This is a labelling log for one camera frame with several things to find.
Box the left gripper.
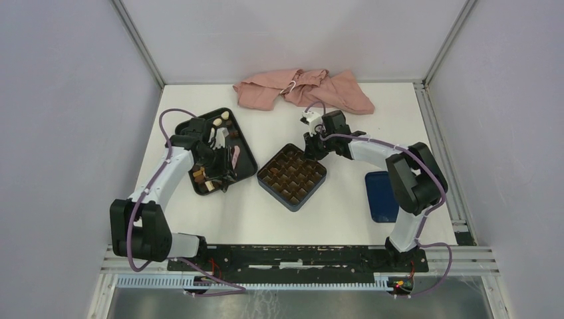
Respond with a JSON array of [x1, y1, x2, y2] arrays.
[[197, 144, 237, 183]]

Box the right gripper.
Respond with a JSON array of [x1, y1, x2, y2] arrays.
[[304, 127, 336, 161]]

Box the pink silicone tongs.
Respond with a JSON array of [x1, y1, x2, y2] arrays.
[[231, 145, 241, 170]]

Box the blue chocolate box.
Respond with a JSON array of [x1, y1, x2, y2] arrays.
[[257, 144, 327, 212]]

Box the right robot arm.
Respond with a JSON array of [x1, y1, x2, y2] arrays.
[[301, 110, 448, 271]]

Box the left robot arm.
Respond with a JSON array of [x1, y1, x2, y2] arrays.
[[110, 118, 239, 271]]

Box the black chocolate tray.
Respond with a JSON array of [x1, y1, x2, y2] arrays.
[[170, 108, 258, 195]]

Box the pink cloth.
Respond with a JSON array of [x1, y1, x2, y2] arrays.
[[233, 68, 375, 115]]

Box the blue box lid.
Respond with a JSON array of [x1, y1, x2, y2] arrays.
[[364, 171, 399, 223]]

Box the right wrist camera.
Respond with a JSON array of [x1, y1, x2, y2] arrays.
[[301, 111, 323, 136]]

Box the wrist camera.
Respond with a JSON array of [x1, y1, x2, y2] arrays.
[[301, 111, 323, 136], [210, 127, 229, 150]]

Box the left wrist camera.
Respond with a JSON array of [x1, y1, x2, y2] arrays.
[[210, 127, 229, 150]]

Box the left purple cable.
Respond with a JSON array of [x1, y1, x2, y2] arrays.
[[125, 108, 199, 273]]

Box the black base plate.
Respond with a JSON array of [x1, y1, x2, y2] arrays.
[[191, 245, 429, 284]]

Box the white cable duct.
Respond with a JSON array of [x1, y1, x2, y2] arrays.
[[115, 273, 391, 292]]

